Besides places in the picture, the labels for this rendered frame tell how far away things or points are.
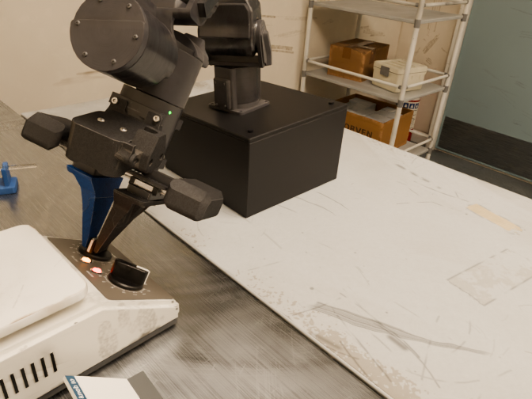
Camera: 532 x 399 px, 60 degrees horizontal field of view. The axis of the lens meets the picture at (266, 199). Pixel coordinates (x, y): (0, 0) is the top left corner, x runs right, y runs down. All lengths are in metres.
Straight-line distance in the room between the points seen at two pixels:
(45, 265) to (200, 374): 0.16
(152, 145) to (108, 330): 0.16
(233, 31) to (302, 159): 0.19
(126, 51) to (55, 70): 1.57
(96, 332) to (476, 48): 3.03
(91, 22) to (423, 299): 0.41
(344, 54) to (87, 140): 2.27
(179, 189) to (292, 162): 0.27
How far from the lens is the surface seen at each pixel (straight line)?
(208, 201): 0.40
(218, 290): 0.50
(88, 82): 1.97
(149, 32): 0.35
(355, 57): 2.55
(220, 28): 0.61
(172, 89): 0.42
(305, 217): 0.63
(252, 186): 0.60
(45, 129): 0.46
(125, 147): 0.36
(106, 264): 0.46
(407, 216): 0.67
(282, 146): 0.61
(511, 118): 3.22
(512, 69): 3.18
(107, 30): 0.36
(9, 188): 0.71
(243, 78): 0.64
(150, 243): 0.57
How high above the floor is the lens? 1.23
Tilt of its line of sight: 30 degrees down
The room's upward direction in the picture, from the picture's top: 4 degrees clockwise
